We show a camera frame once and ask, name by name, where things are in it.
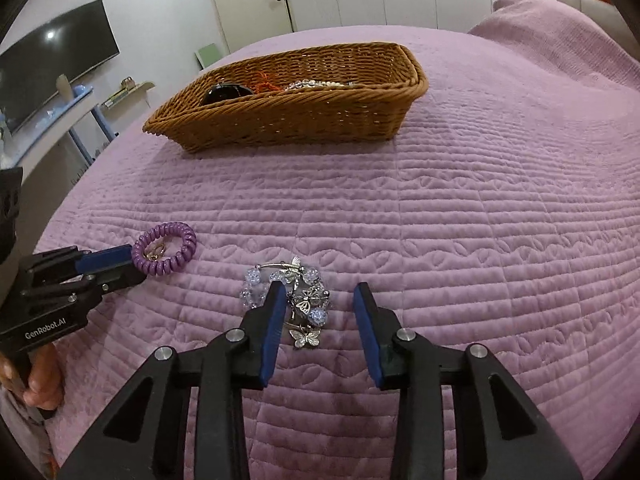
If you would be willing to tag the beige bed headboard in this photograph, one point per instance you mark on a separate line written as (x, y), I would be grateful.
(585, 7)

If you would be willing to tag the person's left forearm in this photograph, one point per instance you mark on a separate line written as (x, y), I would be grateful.
(20, 430)

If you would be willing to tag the brown wicker basket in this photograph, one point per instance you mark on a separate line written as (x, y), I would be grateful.
(300, 115)

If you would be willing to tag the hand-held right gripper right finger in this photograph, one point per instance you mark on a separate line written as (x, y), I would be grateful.
(367, 332)

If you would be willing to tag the purple quilted bedspread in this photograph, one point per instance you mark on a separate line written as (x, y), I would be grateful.
(475, 220)

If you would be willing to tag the black wall television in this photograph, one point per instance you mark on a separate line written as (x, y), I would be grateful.
(50, 65)

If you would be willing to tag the green board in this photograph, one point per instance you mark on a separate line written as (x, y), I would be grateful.
(209, 56)

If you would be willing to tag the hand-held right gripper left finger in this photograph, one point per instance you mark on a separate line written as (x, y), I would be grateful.
(272, 332)

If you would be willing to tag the black smartwatch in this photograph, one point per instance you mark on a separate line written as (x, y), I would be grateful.
(225, 94)

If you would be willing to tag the blue and white desk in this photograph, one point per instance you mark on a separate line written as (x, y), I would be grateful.
(55, 120)

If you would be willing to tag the beige bottle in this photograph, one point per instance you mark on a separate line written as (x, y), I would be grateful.
(62, 85)

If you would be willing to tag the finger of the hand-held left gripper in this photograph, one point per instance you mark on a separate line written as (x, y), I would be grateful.
(117, 277)
(107, 256)

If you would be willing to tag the white room door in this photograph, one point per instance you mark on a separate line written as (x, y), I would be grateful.
(250, 5)

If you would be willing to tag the person's left hand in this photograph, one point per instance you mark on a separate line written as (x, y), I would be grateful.
(45, 377)

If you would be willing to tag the small wooden shelf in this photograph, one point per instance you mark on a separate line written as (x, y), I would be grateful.
(127, 94)

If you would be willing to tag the small brown figurine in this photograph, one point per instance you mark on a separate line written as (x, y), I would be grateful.
(127, 82)

